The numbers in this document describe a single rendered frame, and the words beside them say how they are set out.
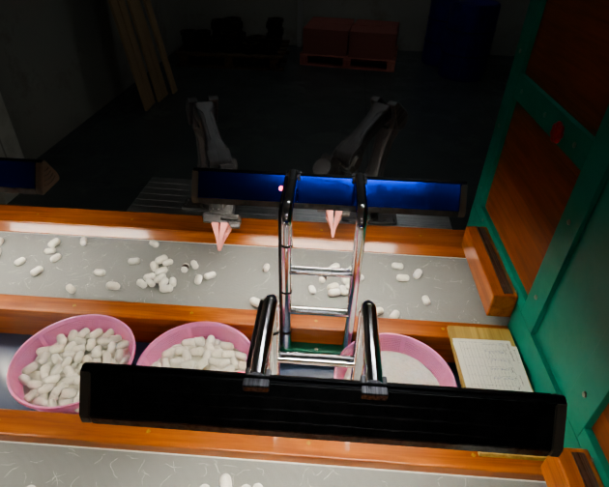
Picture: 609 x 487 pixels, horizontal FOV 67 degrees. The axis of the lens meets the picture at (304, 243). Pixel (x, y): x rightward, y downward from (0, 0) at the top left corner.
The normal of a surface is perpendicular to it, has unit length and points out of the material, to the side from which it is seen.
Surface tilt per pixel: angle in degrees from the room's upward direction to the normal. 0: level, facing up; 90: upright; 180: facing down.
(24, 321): 90
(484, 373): 0
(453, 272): 0
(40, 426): 0
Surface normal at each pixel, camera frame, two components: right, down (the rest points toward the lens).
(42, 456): 0.03, -0.80
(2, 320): -0.07, 0.59
